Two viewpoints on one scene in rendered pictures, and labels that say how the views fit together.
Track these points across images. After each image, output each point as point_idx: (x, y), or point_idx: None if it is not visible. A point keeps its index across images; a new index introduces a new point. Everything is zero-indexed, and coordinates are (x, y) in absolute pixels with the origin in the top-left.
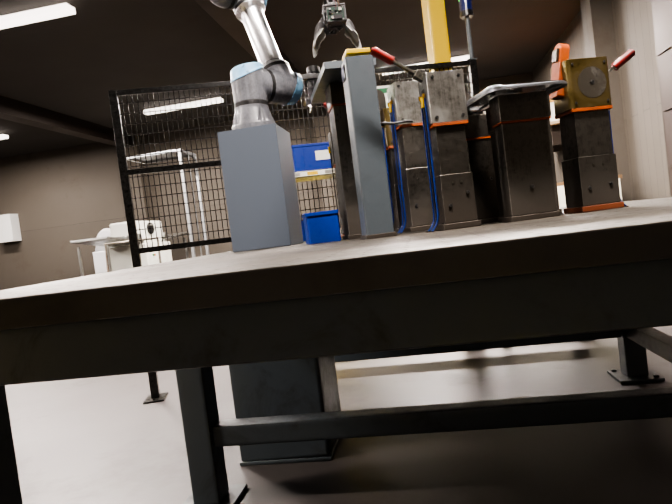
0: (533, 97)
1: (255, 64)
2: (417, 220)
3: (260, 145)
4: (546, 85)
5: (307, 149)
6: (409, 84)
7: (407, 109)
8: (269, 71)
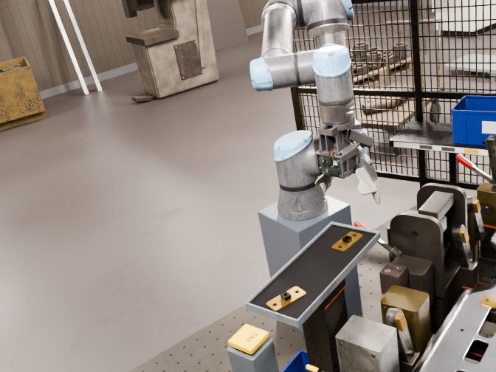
0: None
1: (291, 149)
2: None
3: (288, 244)
4: None
5: (472, 117)
6: (354, 348)
7: (351, 370)
8: (316, 148)
